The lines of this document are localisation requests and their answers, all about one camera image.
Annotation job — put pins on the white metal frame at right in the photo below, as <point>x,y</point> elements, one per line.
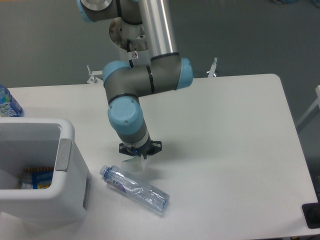
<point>310,113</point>

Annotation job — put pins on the white stand foot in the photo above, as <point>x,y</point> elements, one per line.
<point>212,72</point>
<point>94,76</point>

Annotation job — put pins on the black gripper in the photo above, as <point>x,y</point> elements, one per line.
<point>150,148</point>

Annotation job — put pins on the white stand foot right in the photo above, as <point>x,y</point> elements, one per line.
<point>212,72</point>

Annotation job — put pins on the white plastic trash can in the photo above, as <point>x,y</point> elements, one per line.
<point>42,142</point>

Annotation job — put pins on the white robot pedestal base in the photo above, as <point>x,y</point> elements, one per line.
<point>130,41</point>

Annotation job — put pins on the white stand foot left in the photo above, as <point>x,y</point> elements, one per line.
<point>94,76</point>

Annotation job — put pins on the black clamp on table edge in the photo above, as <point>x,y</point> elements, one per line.
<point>311,213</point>

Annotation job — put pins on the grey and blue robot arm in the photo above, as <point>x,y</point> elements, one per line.
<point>125,82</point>

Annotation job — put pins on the white paper wrapper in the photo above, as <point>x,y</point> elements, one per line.
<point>137,164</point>

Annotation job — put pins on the clear plastic water bottle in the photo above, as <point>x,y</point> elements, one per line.
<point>135,188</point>

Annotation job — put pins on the blue labelled water bottle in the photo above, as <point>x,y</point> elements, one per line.
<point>9,107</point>

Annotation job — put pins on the blue yellow snack packet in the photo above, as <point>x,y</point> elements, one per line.
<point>36,178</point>

